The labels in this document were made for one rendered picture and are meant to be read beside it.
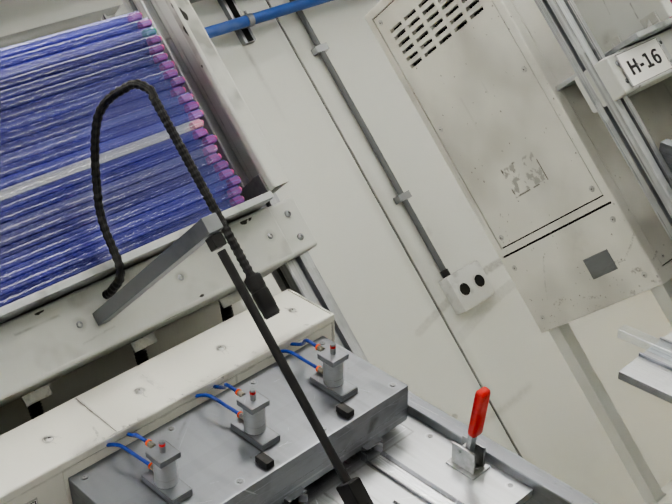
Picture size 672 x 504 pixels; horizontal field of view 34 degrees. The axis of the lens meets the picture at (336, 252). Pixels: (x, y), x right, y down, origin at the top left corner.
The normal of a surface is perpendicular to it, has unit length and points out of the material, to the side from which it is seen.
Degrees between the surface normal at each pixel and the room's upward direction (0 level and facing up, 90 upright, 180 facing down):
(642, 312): 90
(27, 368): 90
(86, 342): 90
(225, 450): 43
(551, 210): 90
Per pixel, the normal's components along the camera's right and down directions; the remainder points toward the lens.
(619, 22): -0.72, 0.36
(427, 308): 0.50, -0.33
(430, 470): -0.01, -0.86
